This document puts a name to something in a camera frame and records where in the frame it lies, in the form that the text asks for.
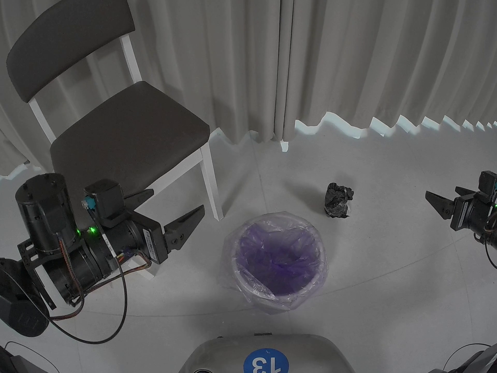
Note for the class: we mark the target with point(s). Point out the white trash bin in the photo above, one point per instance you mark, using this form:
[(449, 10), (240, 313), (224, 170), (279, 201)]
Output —
[(279, 300)]

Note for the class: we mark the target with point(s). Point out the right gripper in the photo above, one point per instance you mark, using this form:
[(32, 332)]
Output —
[(466, 212)]

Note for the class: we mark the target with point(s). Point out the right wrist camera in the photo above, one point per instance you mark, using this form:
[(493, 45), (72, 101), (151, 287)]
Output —
[(488, 183)]

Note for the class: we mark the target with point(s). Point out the purple plastic bag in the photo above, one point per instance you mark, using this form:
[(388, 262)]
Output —
[(279, 258)]

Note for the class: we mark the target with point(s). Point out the cream curtain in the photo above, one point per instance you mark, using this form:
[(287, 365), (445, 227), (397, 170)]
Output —
[(213, 53), (388, 53)]

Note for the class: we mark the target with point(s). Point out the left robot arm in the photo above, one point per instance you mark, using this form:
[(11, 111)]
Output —
[(42, 208)]

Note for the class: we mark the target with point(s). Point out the white chair dark grey seat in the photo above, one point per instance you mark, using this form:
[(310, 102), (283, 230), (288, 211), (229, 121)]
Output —
[(128, 130)]

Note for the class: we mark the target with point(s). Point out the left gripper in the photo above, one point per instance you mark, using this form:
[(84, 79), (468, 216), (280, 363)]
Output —
[(116, 243)]

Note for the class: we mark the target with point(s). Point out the black plastic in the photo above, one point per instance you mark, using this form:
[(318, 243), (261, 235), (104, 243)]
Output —
[(337, 202)]

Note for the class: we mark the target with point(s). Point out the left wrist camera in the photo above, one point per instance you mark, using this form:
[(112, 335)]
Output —
[(103, 198)]

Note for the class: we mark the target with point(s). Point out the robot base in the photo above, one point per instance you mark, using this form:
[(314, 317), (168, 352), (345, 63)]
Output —
[(271, 348)]

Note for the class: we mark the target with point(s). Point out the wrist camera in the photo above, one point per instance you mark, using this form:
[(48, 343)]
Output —
[(103, 198), (488, 183)]

